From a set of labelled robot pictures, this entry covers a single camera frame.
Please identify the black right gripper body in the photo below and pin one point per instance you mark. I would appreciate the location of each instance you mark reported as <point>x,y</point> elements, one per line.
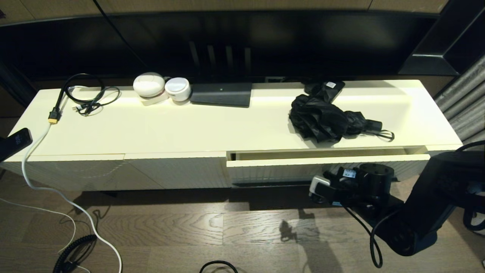
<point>346,187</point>

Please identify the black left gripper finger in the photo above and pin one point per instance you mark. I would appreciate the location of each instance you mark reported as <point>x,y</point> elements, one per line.
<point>15,148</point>
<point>15,139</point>

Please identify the black folding umbrella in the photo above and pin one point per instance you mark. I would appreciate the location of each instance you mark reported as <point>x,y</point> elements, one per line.
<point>322,119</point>

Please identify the white fluted drawer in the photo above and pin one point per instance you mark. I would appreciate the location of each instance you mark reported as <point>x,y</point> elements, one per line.
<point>273,168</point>

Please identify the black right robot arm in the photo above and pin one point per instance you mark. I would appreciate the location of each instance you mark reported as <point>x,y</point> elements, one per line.
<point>428,204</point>

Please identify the white tv cabinet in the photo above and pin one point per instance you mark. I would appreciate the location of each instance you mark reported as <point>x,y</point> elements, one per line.
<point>189,125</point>

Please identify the white fluted cabinet door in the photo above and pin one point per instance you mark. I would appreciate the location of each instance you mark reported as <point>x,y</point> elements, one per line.
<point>182,170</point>
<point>98,174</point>

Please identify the small black box with label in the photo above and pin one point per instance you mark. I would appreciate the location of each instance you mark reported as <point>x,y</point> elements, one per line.
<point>333,87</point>

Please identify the large round white device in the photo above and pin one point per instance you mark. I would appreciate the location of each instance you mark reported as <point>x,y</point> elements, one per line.
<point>149,85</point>

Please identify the grey curtain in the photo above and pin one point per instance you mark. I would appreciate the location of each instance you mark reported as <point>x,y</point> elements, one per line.
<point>464,94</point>

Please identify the flat black set-top box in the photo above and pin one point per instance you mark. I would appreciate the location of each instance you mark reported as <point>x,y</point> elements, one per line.
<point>221,94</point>

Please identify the black flat television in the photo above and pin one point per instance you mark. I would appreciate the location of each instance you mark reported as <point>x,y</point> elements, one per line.
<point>265,38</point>

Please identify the small white cylindrical device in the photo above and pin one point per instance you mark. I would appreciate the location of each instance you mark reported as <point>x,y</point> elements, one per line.
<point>178,89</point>

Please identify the white black wrist camera box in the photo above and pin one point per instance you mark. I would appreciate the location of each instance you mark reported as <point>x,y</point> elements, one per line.
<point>320,187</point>

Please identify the white flat base plate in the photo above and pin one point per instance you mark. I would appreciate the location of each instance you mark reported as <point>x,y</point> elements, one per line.
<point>155,101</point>

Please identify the black angular wall frame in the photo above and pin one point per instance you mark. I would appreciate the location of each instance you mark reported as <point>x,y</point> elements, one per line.
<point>432,64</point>

